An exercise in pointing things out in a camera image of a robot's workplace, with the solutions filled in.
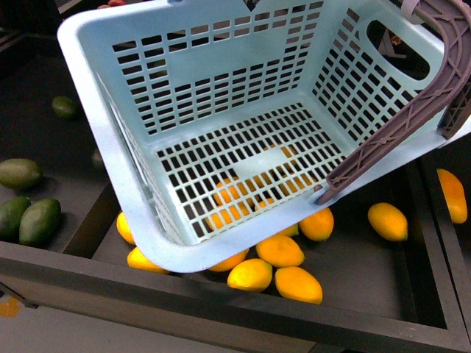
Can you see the light blue plastic basket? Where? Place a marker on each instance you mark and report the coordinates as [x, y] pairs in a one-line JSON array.
[[181, 95]]

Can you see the brown basket handle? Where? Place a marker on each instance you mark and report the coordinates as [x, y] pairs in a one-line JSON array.
[[450, 89]]

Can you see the yellow mango beneath basket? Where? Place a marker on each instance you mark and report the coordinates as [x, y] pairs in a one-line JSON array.
[[233, 202]]

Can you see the yellow mango centre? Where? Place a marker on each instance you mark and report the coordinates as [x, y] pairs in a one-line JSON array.
[[280, 251]]

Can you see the yellow mango under basket edge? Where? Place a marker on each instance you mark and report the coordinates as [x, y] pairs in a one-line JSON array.
[[230, 263]]

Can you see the yellow mango front middle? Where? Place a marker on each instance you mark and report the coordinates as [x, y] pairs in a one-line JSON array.
[[253, 275]]

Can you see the yellow mango front right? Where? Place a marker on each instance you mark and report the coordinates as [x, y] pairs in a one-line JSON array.
[[297, 284]]

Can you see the yellow mango left edge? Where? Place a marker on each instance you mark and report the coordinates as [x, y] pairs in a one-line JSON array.
[[123, 228]]

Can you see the yellow mango front left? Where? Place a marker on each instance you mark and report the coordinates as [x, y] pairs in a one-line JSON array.
[[136, 260]]

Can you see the green avocado top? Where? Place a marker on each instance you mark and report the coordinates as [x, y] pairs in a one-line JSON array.
[[65, 107]]

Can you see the green avocado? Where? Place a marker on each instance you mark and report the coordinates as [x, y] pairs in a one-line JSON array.
[[11, 214], [20, 173], [65, 107], [40, 222]]

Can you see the green avocado lower middle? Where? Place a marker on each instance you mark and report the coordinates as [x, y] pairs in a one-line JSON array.
[[40, 222]]

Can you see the yellow mango far right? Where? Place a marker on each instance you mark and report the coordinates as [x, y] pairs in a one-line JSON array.
[[454, 194]]

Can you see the green avocado lower left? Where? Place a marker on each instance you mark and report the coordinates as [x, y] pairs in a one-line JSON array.
[[11, 214]]

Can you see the black produce tray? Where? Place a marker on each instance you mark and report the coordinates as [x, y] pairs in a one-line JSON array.
[[379, 295]]

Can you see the yellow mango near handle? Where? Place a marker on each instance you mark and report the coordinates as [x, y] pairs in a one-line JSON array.
[[319, 226]]

